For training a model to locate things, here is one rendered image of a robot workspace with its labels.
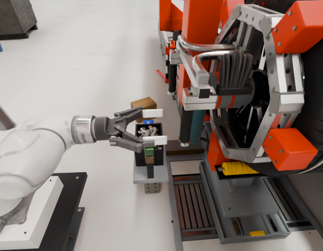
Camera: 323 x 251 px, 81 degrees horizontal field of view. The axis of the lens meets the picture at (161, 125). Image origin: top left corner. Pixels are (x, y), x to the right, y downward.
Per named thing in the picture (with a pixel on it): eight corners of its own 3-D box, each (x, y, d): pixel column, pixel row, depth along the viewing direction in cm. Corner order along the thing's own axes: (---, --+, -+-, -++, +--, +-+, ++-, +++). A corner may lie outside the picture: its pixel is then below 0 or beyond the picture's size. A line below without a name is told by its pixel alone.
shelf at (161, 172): (168, 182, 91) (168, 178, 89) (133, 184, 90) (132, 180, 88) (161, 125, 124) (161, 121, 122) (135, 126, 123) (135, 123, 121)
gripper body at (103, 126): (101, 129, 65) (128, 127, 65) (96, 147, 58) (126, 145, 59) (96, 111, 60) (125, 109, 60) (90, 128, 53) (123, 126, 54)
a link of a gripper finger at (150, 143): (136, 140, 54) (136, 148, 51) (154, 139, 54) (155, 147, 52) (137, 144, 55) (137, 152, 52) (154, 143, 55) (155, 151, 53)
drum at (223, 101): (249, 114, 73) (261, 81, 64) (194, 117, 72) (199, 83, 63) (235, 95, 84) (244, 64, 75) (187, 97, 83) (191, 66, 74)
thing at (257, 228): (284, 239, 103) (292, 231, 97) (220, 245, 101) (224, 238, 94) (246, 165, 141) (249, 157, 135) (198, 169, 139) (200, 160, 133)
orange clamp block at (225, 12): (247, 18, 73) (244, -4, 74) (227, 19, 73) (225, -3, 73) (238, 29, 80) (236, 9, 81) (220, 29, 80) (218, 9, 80)
